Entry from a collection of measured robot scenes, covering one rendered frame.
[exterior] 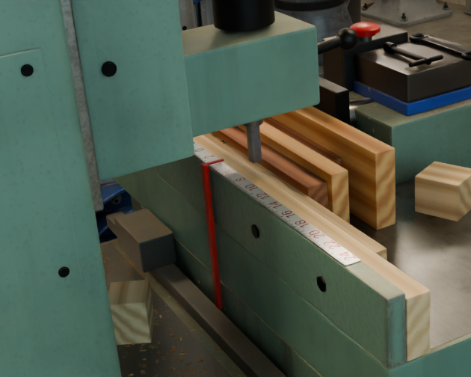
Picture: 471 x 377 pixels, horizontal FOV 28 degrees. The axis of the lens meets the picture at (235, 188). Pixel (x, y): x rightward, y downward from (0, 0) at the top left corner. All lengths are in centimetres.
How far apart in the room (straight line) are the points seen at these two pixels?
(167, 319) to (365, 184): 23
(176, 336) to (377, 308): 29
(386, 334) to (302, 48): 27
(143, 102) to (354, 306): 21
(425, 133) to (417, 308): 29
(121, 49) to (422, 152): 34
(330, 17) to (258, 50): 75
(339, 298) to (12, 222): 23
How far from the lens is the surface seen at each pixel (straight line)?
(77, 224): 66
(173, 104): 70
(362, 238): 71
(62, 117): 63
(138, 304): 84
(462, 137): 92
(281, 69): 78
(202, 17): 164
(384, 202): 80
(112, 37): 67
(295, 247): 70
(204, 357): 84
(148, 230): 95
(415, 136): 88
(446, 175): 83
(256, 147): 82
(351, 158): 81
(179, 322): 89
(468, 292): 72
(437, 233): 80
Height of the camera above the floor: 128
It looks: 25 degrees down
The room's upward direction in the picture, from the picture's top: 5 degrees counter-clockwise
